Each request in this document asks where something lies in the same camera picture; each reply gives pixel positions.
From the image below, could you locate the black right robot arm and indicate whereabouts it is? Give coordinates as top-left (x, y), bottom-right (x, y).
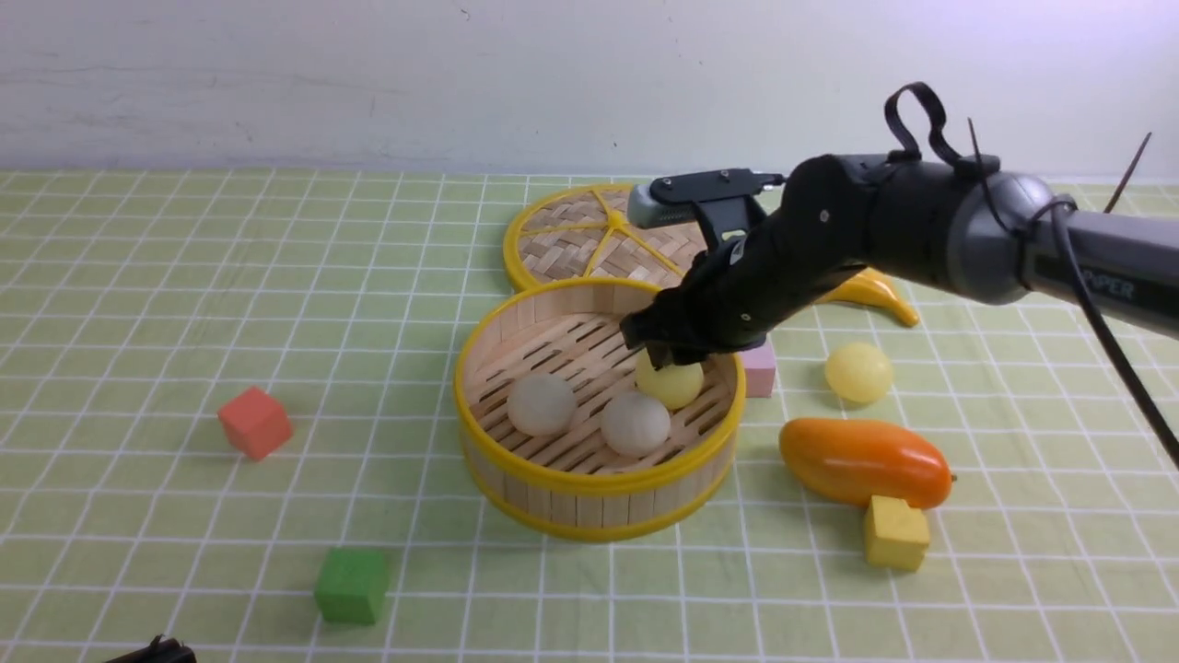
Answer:
top-left (620, 155), bottom-right (1175, 365)

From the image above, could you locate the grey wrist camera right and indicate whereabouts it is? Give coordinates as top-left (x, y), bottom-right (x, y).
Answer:
top-left (626, 169), bottom-right (785, 250)

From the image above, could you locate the woven bamboo steamer lid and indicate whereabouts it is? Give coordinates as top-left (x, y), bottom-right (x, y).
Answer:
top-left (503, 184), bottom-right (705, 291)

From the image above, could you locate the yellow cube block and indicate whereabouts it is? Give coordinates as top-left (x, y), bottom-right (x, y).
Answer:
top-left (863, 495), bottom-right (930, 572)

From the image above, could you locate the yellow bun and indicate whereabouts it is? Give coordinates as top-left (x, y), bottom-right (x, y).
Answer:
top-left (635, 352), bottom-right (705, 411)
top-left (823, 343), bottom-right (895, 403)

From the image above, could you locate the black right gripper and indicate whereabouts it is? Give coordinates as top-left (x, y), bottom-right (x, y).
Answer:
top-left (619, 155), bottom-right (876, 370)

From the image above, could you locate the white bun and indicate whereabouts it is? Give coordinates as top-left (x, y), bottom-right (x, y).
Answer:
top-left (507, 373), bottom-right (578, 436)
top-left (601, 390), bottom-right (672, 458)

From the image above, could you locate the yellow bun front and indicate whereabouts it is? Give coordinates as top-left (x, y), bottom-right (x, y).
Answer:
top-left (635, 352), bottom-right (705, 411)

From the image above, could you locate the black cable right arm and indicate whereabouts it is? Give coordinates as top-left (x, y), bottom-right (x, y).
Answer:
top-left (884, 83), bottom-right (1179, 471)

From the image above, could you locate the yellow toy banana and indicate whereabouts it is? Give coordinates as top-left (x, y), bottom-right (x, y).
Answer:
top-left (816, 268), bottom-right (921, 328)

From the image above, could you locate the bamboo steamer tray yellow rim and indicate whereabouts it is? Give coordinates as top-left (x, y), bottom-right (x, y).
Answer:
top-left (453, 277), bottom-right (746, 541)

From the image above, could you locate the green cube block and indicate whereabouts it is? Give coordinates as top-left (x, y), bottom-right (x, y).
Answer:
top-left (312, 547), bottom-right (389, 625)

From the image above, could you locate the white bun front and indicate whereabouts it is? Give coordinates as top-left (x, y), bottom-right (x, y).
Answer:
top-left (601, 390), bottom-right (672, 458)

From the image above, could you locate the pink cube block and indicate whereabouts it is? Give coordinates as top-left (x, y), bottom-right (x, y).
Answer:
top-left (740, 340), bottom-right (777, 399)

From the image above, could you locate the yellow bun back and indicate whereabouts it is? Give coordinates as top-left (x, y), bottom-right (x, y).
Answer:
top-left (823, 343), bottom-right (895, 403)

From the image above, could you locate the red cube block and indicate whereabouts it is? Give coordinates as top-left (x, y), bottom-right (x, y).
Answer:
top-left (217, 386), bottom-right (294, 461)

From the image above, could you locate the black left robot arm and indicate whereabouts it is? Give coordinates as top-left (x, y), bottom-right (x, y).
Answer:
top-left (107, 634), bottom-right (198, 663)

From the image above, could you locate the orange toy mango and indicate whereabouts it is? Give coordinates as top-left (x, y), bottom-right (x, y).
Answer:
top-left (778, 418), bottom-right (956, 508)

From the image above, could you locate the green checkered tablecloth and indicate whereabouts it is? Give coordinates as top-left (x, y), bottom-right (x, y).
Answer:
top-left (1, 169), bottom-right (1178, 662)

